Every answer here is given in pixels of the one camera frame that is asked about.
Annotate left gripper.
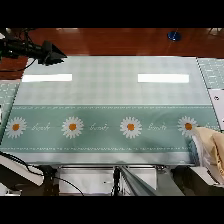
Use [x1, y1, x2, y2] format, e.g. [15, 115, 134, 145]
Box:
[37, 40, 68, 66]

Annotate yellow T-shirt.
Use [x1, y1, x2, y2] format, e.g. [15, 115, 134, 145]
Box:
[191, 125, 224, 186]

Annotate white garment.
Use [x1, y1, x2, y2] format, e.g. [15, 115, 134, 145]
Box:
[191, 134, 218, 168]

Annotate black cable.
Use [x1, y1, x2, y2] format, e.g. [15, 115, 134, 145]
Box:
[0, 150, 46, 178]
[52, 175, 86, 197]

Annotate silver frame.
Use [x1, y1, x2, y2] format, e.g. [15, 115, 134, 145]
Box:
[33, 162, 201, 197]

